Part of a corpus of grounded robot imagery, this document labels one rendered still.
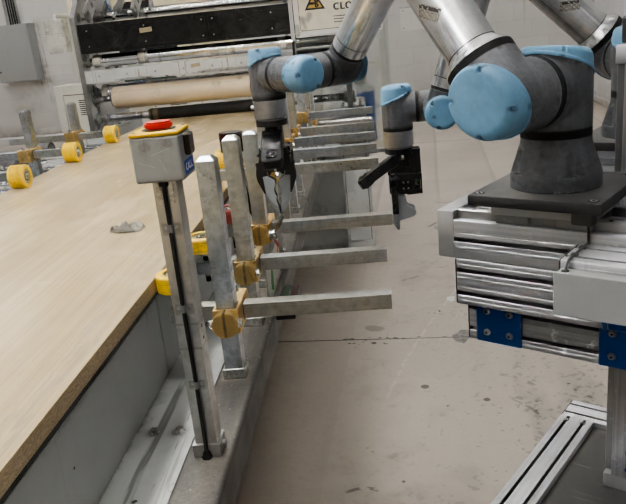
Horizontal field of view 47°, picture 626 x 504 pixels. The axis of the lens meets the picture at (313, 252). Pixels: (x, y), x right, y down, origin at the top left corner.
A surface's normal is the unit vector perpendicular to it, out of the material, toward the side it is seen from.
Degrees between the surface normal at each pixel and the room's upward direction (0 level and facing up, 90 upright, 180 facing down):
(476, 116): 96
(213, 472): 0
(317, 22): 90
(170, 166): 90
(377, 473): 0
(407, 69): 90
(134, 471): 0
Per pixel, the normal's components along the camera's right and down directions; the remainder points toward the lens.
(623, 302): -0.61, 0.29
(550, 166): -0.40, 0.01
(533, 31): -0.15, 0.31
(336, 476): -0.10, -0.95
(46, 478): 0.99, -0.07
